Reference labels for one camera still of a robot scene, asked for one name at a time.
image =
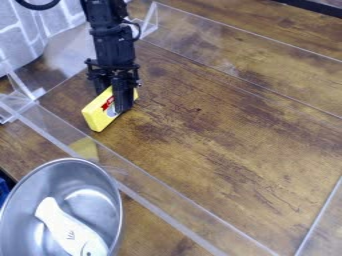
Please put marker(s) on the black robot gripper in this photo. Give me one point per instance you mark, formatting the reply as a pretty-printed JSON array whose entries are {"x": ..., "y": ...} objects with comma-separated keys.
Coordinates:
[{"x": 113, "y": 65}]

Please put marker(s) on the yellow butter block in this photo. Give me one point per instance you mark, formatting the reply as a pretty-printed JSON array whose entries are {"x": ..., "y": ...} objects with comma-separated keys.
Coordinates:
[{"x": 98, "y": 112}]

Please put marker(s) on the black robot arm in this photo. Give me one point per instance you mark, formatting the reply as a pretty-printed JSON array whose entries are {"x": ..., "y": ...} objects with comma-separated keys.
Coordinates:
[{"x": 108, "y": 13}]

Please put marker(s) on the grey brick pattern cloth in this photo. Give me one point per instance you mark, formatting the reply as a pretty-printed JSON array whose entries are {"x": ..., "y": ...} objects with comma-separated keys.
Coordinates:
[{"x": 25, "y": 30}]

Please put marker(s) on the silver metal bowl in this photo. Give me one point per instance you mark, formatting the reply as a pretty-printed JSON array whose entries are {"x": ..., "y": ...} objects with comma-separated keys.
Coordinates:
[{"x": 85, "y": 193}]

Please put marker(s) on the blue object at edge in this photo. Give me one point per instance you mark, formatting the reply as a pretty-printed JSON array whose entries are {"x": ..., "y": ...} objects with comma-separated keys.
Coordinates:
[{"x": 4, "y": 191}]

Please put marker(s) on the cream wooden fish toy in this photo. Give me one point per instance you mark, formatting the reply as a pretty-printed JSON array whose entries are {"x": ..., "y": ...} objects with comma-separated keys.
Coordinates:
[{"x": 76, "y": 238}]

